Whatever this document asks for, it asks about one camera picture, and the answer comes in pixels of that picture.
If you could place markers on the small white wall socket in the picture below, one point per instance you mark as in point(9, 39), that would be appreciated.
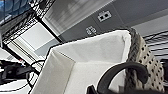
point(90, 30)
point(104, 15)

